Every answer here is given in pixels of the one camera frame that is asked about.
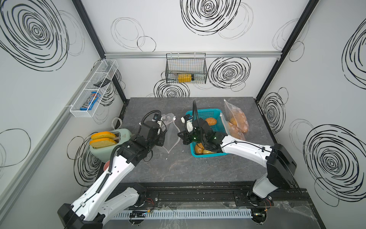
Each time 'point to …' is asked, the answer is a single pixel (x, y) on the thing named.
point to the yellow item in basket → (184, 78)
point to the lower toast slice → (102, 142)
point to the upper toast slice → (101, 135)
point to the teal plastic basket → (219, 127)
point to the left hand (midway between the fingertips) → (159, 131)
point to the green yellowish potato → (206, 151)
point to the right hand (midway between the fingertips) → (178, 133)
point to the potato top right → (211, 121)
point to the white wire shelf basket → (106, 69)
